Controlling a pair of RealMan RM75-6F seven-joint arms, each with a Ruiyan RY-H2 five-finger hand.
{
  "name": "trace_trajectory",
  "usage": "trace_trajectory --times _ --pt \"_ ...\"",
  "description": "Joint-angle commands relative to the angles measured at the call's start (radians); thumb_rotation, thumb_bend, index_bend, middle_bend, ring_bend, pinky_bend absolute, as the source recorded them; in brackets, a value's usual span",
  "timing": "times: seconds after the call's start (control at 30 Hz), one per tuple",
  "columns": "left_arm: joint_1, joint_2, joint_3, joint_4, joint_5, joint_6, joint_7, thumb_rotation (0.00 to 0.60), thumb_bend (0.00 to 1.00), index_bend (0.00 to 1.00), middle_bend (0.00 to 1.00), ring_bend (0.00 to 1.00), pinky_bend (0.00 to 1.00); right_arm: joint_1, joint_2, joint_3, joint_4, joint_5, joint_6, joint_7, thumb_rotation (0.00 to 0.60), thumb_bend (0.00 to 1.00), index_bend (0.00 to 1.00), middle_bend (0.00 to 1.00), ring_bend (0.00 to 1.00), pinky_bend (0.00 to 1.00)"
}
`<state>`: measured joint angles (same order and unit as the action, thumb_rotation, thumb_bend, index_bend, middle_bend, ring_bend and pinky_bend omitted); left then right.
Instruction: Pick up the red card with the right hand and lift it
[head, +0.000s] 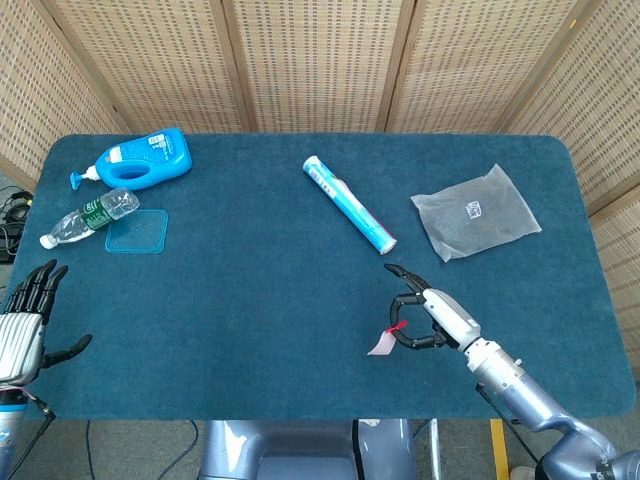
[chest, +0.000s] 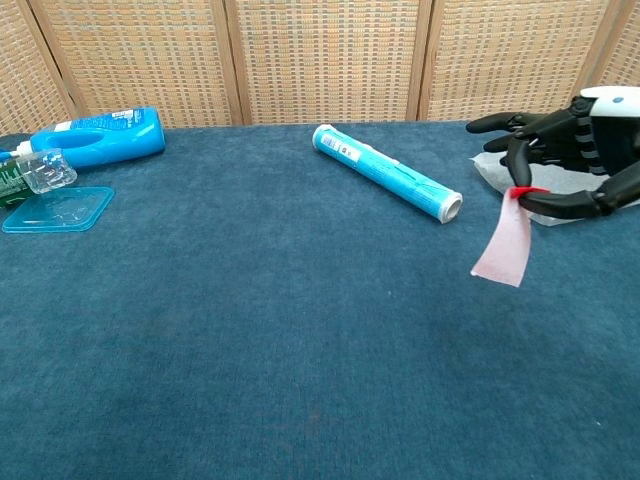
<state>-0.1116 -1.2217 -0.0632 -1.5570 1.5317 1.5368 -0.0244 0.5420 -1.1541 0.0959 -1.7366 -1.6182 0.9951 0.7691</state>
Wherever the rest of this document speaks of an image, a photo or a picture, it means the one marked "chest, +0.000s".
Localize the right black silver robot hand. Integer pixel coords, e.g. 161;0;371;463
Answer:
465;85;640;220

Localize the small red block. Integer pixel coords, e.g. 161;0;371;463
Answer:
470;186;551;288

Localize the grey plastic bag package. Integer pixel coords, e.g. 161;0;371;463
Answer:
468;151;610;229

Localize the teal cling film roll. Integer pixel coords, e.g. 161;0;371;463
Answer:
312;123;464;225

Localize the woven rattan folding screen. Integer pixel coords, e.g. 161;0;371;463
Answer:
0;0;640;137

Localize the blue felt table cover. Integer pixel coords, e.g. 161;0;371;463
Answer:
0;118;640;480

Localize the blue detergent pump bottle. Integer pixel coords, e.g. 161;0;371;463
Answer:
0;105;167;169

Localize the blue transparent plastic lid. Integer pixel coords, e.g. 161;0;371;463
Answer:
1;186;116;235

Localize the clear water bottle green label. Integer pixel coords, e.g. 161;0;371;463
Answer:
0;148;78;209

